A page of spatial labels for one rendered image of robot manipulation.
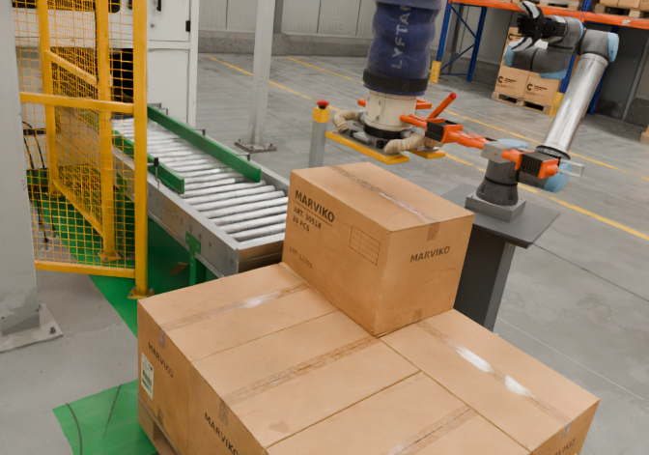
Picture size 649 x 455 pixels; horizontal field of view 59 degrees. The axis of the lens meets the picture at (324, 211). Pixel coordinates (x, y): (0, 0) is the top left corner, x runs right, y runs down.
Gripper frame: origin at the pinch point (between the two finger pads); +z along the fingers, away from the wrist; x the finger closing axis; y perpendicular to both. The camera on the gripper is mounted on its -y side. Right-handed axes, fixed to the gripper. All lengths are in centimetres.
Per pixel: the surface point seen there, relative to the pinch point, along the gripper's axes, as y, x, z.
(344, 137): 35, -45, 37
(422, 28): 17.4, -4.1, 25.7
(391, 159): 10, -45, 37
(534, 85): 421, -118, -696
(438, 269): -4, -83, 19
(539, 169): -35, -34, 26
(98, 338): 112, -158, 103
